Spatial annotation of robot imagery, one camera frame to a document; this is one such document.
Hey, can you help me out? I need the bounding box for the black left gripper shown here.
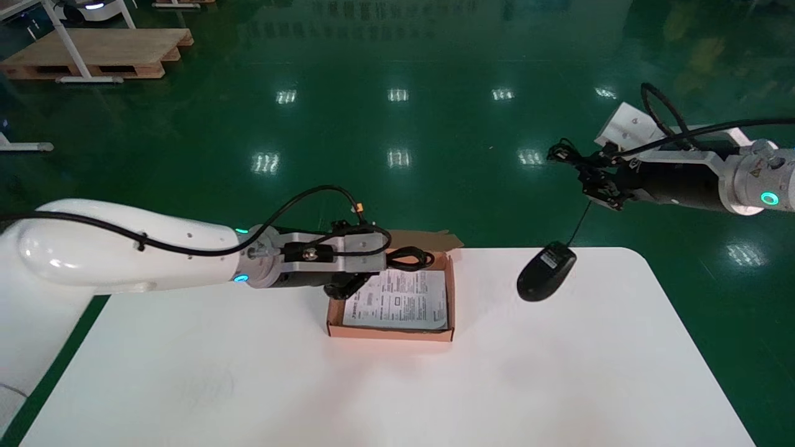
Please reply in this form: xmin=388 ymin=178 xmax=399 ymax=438
xmin=268 ymin=219 xmax=375 ymax=301

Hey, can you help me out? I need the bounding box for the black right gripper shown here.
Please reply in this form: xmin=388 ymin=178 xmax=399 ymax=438
xmin=579 ymin=160 xmax=727 ymax=212

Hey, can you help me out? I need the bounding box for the black data cable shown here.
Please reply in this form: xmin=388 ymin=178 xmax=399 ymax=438
xmin=384 ymin=246 xmax=437 ymax=272

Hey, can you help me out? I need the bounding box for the black wired computer mouse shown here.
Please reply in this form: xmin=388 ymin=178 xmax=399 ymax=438
xmin=517 ymin=138 xmax=600 ymax=304

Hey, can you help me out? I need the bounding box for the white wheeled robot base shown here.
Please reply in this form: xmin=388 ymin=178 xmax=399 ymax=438
xmin=53 ymin=0 xmax=122 ymax=23

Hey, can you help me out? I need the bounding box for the brown cardboard storage box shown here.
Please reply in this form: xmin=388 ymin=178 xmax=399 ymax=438
xmin=326 ymin=230 xmax=465 ymax=343

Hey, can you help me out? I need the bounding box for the white printed instruction sheet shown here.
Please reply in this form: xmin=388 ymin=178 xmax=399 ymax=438
xmin=342 ymin=268 xmax=449 ymax=331

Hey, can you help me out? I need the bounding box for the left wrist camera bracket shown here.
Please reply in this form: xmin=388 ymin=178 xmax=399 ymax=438
xmin=273 ymin=227 xmax=391 ymax=275

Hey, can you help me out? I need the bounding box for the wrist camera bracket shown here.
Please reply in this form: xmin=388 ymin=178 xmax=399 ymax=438
xmin=273 ymin=227 xmax=391 ymax=275
xmin=595 ymin=101 xmax=755 ymax=168

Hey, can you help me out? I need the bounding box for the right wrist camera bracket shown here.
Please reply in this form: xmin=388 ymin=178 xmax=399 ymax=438
xmin=595 ymin=101 xmax=755 ymax=168

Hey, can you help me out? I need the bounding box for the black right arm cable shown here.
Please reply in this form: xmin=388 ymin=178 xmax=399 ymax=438
xmin=612 ymin=83 xmax=795 ymax=159

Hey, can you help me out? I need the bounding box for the white table frame leg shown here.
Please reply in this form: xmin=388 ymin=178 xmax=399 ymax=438
xmin=0 ymin=0 xmax=124 ymax=153

